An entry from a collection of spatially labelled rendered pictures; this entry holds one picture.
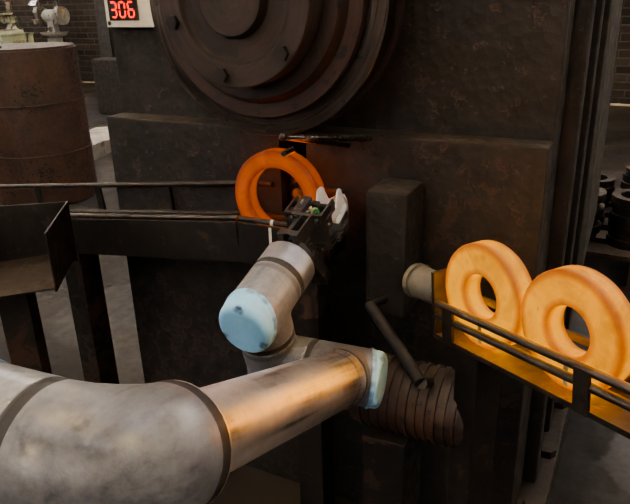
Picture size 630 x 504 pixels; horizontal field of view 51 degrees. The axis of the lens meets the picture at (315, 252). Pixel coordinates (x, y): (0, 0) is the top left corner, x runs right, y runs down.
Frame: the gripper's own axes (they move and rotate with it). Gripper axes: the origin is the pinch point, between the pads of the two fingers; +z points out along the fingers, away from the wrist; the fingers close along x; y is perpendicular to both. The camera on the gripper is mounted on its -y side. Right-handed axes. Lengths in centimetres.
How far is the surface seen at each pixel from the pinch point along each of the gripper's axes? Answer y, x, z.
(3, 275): -6, 64, -30
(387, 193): 5.9, -11.3, -3.7
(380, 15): 33.0, -9.6, 5.6
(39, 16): -162, 703, 544
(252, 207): -1.5, 17.9, -3.1
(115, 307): -91, 125, 35
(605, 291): 13, -48, -29
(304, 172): 6.4, 5.9, -0.8
